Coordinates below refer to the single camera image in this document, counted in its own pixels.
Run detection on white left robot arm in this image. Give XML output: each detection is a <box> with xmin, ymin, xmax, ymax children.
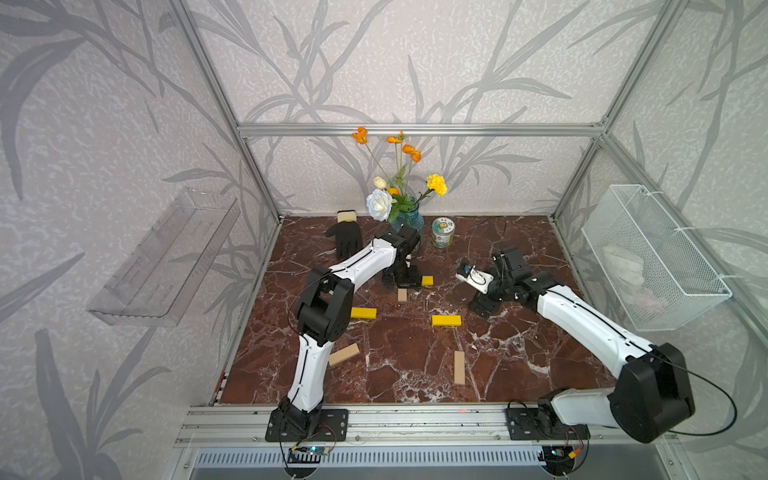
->
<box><xmin>279</xmin><ymin>225</ymin><xmax>422</xmax><ymax>415</ymax></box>

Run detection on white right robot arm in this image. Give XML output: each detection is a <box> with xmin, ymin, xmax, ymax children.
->
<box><xmin>456</xmin><ymin>248</ymin><xmax>696</xmax><ymax>444</ymax></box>

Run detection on blue glass vase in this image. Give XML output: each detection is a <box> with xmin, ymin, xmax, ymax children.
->
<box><xmin>389</xmin><ymin>205</ymin><xmax>425</xmax><ymax>234</ymax></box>

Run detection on small green-lidded can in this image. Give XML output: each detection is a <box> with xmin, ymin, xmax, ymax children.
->
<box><xmin>432</xmin><ymin>217</ymin><xmax>456</xmax><ymax>249</ymax></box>

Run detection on black and yellow work glove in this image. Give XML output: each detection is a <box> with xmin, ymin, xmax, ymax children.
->
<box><xmin>325</xmin><ymin>210</ymin><xmax>363</xmax><ymax>260</ymax></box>

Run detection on artificial flower bouquet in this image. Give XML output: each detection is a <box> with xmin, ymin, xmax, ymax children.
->
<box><xmin>352</xmin><ymin>126</ymin><xmax>448</xmax><ymax>222</ymax></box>

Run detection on white cloth in basket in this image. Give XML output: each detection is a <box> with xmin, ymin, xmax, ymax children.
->
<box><xmin>602</xmin><ymin>244</ymin><xmax>668</xmax><ymax>314</ymax></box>

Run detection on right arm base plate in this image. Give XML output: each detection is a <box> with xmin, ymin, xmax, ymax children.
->
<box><xmin>505</xmin><ymin>404</ymin><xmax>591</xmax><ymax>445</ymax></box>

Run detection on white wire mesh basket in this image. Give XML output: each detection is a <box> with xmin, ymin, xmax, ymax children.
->
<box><xmin>582</xmin><ymin>184</ymin><xmax>732</xmax><ymax>331</ymax></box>

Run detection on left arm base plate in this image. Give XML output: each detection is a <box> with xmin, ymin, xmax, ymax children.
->
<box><xmin>265</xmin><ymin>407</ymin><xmax>349</xmax><ymax>443</ymax></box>

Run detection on clear plastic wall shelf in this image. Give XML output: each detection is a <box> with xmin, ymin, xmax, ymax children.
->
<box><xmin>86</xmin><ymin>188</ymin><xmax>241</xmax><ymax>327</ymax></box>

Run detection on aluminium front rail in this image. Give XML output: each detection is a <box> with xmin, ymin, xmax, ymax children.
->
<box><xmin>173</xmin><ymin>403</ymin><xmax>682</xmax><ymax>448</ymax></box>

